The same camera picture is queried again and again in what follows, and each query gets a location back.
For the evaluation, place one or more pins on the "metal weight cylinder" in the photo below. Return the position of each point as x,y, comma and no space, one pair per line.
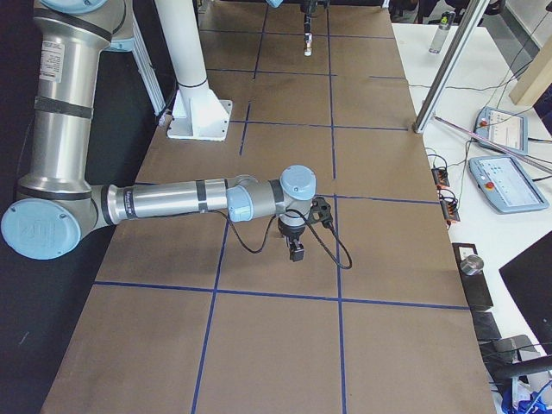
471,265

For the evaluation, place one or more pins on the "black flat block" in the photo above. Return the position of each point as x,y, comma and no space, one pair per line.
475,287

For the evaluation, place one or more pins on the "black monitor corner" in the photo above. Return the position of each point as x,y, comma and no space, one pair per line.
527,278

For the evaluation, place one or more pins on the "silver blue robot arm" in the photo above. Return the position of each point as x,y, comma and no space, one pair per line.
293,17
56,208

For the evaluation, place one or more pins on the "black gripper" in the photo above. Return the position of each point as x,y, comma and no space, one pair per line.
291,235
307,21

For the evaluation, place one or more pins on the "aluminium frame post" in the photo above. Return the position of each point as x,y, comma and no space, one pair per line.
469,22

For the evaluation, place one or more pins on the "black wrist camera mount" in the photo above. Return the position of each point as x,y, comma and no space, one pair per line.
320,212

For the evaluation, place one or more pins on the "white PPR pipe valve piece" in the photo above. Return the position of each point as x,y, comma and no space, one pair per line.
307,44

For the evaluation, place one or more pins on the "orange black connector board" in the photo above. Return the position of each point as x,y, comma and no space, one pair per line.
441,177

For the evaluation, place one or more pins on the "far teach pendant tablet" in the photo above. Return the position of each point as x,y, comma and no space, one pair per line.
503,128

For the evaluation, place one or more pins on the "teach pendant tablet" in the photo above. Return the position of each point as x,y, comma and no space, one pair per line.
506,185
503,128

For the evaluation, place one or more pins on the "near teach pendant tablet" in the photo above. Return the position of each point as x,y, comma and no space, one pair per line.
506,185

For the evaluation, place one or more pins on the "clear water bottle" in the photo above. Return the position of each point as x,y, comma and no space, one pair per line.
442,31

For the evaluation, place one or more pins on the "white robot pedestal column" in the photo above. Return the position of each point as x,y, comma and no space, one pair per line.
198,114

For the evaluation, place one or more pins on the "wooden plank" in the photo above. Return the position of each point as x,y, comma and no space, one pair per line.
535,80

